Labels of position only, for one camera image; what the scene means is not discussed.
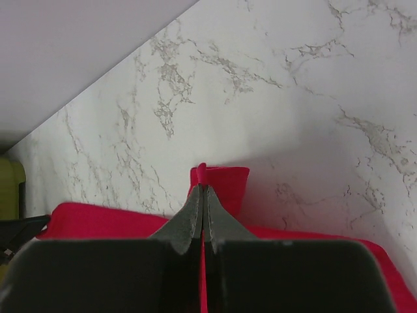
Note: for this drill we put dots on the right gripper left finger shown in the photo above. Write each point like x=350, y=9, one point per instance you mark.
x=157, y=274

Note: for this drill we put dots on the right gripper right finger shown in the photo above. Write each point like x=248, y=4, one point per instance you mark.
x=247, y=274

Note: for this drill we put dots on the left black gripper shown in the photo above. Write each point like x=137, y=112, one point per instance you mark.
x=16, y=233

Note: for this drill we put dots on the crimson red t shirt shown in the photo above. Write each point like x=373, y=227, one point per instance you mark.
x=83, y=221

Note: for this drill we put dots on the olive green basket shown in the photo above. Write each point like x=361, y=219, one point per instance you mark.
x=12, y=176

